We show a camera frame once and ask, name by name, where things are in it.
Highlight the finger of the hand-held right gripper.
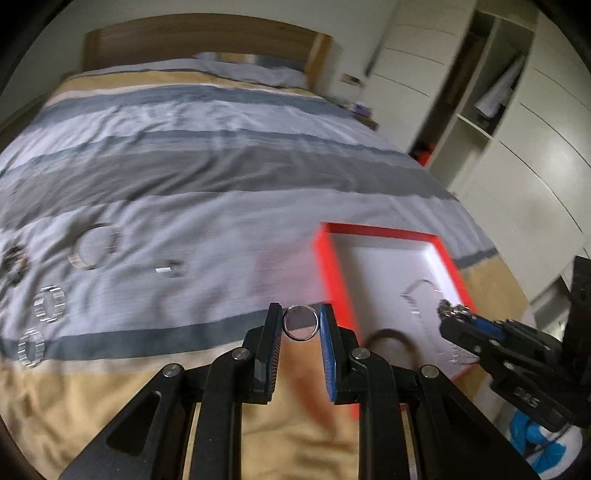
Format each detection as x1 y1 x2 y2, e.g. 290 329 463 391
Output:
438 319 509 370
462 314 561 347

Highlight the white wardrobe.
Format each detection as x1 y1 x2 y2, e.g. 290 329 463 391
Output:
365 0 591 324

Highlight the silver finger ring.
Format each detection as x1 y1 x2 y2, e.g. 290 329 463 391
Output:
282 304 321 343

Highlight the silver bangle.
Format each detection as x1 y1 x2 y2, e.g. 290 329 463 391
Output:
67 223 122 271

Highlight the red jewelry box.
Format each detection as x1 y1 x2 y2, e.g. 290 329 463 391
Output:
311 222 476 421

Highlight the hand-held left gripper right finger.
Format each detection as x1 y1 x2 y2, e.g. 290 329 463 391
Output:
318 303 541 480

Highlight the grey pillow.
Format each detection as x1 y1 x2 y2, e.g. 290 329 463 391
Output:
191 52 311 88

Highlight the silver link bracelet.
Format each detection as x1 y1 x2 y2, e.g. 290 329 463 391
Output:
18 327 46 369
34 285 66 323

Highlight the wooden nightstand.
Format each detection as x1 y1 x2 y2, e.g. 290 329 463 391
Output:
342 99 382 133

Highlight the striped bed with headboard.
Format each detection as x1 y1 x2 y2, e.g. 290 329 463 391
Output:
0 58 536 480

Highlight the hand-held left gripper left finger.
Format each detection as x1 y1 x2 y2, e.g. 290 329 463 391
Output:
58 302 283 480

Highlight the dark brown bangle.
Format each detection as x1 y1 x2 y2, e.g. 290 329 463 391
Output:
366 328 419 372

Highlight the small metal bead charm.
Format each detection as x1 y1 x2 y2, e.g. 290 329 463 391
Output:
436 299 472 324

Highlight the blue and white object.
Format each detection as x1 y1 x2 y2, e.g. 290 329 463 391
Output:
507 410 585 463

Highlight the hanging light garment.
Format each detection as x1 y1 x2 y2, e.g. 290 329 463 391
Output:
475 56 526 119

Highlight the brown wooden bead bracelet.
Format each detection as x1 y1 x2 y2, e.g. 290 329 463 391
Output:
0 244 30 287

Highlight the wooden headboard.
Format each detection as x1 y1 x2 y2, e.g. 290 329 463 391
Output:
83 17 334 100

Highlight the red item in wardrobe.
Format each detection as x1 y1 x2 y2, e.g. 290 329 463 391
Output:
411 142 435 168

